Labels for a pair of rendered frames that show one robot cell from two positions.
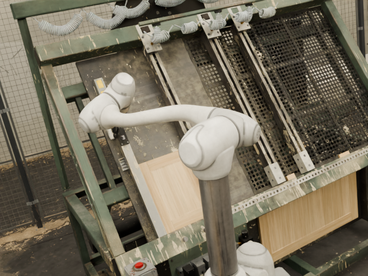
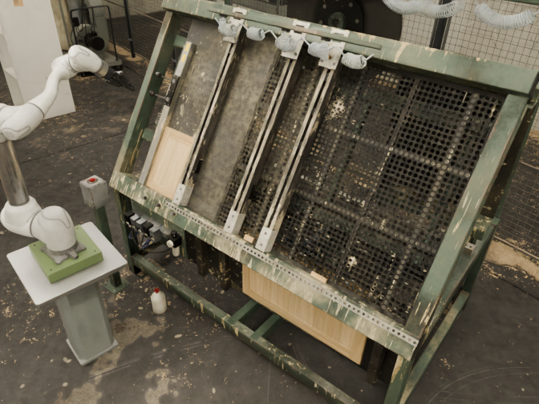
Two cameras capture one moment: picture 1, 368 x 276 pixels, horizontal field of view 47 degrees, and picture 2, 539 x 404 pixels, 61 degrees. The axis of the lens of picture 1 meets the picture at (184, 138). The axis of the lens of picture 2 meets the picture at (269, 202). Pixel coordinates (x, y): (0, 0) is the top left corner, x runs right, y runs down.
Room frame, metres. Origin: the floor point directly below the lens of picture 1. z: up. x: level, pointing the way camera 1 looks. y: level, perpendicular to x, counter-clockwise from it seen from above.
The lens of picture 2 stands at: (1.56, -2.39, 2.51)
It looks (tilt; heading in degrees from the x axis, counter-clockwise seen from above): 35 degrees down; 63
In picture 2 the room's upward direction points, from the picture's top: 2 degrees clockwise
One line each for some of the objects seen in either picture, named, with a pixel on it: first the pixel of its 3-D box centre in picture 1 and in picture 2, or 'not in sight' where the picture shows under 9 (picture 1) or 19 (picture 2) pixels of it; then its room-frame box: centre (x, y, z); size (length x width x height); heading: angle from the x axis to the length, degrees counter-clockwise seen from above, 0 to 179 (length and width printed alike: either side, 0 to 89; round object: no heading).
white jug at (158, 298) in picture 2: not in sight; (158, 299); (1.90, -0.07, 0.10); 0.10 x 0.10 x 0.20
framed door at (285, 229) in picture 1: (310, 206); (300, 293); (2.61, -0.78, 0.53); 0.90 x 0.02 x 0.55; 115
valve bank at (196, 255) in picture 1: (218, 264); (150, 232); (1.92, -0.06, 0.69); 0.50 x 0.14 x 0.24; 115
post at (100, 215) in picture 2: not in sight; (107, 247); (1.67, 0.31, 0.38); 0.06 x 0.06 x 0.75; 25
